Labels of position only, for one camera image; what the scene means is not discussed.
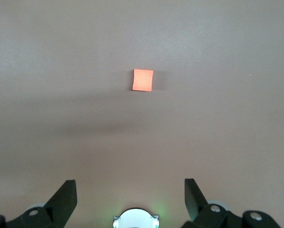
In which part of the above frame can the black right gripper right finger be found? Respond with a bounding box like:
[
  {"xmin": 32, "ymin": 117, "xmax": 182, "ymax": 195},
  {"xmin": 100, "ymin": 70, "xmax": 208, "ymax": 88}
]
[{"xmin": 181, "ymin": 178, "xmax": 283, "ymax": 228}]

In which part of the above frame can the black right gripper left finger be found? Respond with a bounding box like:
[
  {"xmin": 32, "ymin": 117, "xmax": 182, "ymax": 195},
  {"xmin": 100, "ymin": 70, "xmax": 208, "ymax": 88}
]
[{"xmin": 0, "ymin": 180, "xmax": 78, "ymax": 228}]

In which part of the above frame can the orange foam block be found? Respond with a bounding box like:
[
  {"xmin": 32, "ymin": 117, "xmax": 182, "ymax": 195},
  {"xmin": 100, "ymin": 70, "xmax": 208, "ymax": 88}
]
[{"xmin": 132, "ymin": 69, "xmax": 154, "ymax": 92}]

